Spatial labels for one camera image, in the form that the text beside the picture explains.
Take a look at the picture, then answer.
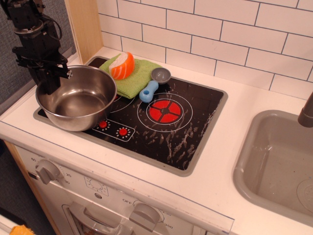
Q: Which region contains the orange salmon sushi toy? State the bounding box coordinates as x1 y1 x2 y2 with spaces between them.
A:
109 52 135 80

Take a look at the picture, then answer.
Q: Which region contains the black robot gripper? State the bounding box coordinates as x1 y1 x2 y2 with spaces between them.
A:
12 26 72 95

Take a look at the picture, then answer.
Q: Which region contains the light wooden side post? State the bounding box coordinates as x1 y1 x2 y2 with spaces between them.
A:
65 0 103 64

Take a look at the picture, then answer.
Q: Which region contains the black toy stovetop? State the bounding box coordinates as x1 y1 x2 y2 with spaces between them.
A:
33 56 228 177

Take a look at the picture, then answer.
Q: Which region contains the left grey timer knob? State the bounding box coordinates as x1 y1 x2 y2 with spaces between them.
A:
35 160 60 185

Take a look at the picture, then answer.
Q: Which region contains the grey and blue measuring spoon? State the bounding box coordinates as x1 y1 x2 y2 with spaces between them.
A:
139 68 171 103

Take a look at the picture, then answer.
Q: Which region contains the left red stove button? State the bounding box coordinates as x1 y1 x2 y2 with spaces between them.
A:
99 120 108 129

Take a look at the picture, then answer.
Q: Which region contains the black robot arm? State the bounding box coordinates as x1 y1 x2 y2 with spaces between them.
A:
0 0 72 95

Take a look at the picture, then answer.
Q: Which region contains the green folded cloth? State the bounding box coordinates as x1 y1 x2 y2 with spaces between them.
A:
99 58 163 99

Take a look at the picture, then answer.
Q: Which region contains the stainless steel pot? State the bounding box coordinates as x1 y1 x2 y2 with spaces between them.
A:
36 65 117 131

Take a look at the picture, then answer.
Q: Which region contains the red stove button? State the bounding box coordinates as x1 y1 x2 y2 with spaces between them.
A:
99 120 108 129
118 128 128 136

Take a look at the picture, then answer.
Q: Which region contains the grey toy sink basin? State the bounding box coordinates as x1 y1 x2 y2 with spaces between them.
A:
233 110 313 226

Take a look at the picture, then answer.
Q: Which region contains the right grey oven knob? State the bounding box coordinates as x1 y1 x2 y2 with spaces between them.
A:
129 203 160 232

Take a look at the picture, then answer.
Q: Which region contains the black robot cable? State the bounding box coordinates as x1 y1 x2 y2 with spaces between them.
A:
43 13 64 41

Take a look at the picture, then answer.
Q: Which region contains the grey oven door handle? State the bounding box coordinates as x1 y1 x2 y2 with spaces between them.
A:
67 203 134 235

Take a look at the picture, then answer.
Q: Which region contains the grey toy faucet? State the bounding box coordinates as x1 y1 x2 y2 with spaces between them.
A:
298 93 313 128

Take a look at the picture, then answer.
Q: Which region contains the right red stove button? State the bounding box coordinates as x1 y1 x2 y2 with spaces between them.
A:
118 128 128 136

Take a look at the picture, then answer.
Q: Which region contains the orange object at bottom left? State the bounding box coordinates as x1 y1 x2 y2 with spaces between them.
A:
9 225 35 235

